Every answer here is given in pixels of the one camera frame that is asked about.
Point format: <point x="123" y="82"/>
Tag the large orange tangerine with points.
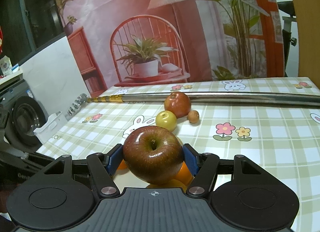
<point x="171" y="184"/>

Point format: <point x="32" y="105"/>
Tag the dark red apple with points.
<point x="153" y="154"/>

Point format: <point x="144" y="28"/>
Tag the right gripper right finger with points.
<point x="203" y="168"/>

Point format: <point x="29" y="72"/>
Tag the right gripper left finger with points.
<point x="102" y="167"/>

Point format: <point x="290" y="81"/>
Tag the small brown longan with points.
<point x="193" y="116"/>

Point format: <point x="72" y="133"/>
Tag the white plastic tray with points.
<point x="54" y="123"/>

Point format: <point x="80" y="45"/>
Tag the small mandarin orange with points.
<point x="122" y="165"/>
<point x="184" y="175"/>

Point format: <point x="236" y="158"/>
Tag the checkered bunny tablecloth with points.
<point x="284" y="141"/>

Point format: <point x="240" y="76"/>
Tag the cream round plate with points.
<point x="126" y="179"/>

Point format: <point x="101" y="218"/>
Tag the person left hand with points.
<point x="6" y="190"/>

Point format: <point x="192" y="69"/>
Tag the black stand with knob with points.
<point x="288" y="8"/>

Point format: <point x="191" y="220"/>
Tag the yellow green apple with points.
<point x="167" y="120"/>

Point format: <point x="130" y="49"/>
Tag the wooden board panel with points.
<point x="307" y="12"/>

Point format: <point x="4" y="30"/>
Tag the printed room backdrop cloth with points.
<point x="133" y="42"/>

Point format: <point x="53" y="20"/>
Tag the telescopic metal back scratcher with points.
<point x="219" y="98"/>

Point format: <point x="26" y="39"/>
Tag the washing machine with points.
<point x="25" y="115"/>

